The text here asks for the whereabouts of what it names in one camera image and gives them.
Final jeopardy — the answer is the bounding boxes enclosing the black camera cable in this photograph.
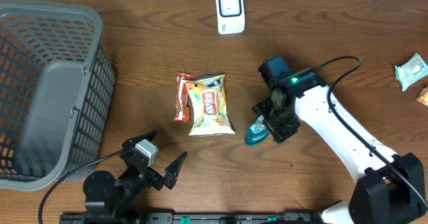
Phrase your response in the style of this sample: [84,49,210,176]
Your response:
[314,55,428,211]
[37,149,123,224]

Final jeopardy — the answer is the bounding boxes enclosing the red brown snack bar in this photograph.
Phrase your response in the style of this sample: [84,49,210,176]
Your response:
[173,72,193,122]

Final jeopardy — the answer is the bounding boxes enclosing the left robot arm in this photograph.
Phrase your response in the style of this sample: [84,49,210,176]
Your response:
[83,131,187,223]

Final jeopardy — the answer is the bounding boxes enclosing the black left camera cable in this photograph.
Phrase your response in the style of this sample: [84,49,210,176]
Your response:
[37,149,123,224]

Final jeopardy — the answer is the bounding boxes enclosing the grey plastic mesh basket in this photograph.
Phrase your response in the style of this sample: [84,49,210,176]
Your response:
[1,0,116,192]

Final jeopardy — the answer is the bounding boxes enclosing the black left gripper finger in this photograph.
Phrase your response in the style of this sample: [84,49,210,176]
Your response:
[122,130,156,147]
[163,151,187,184]

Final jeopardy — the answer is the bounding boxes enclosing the light green wipes packet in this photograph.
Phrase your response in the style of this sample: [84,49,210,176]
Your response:
[395,53,427,92]

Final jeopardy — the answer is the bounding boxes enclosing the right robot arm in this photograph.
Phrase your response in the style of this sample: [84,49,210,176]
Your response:
[253,68,427,223]

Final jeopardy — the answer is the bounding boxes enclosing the white barcode scanner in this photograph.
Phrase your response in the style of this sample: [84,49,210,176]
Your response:
[215,0,245,35]

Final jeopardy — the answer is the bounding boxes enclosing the black right camera cable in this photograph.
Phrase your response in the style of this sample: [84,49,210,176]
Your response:
[314,55,428,211]

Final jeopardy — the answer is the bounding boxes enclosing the yellow snack bag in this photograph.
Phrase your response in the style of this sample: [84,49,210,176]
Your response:
[184,74,235,136]

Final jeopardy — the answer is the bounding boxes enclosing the orange tissue pack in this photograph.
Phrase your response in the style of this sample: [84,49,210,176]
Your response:
[417,87,428,106]

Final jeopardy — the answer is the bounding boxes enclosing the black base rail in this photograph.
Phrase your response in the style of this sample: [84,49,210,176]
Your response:
[59,212,323,224]

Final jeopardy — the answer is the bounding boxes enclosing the teal mouthwash bottle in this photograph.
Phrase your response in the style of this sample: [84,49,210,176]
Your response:
[245,115,270,146]

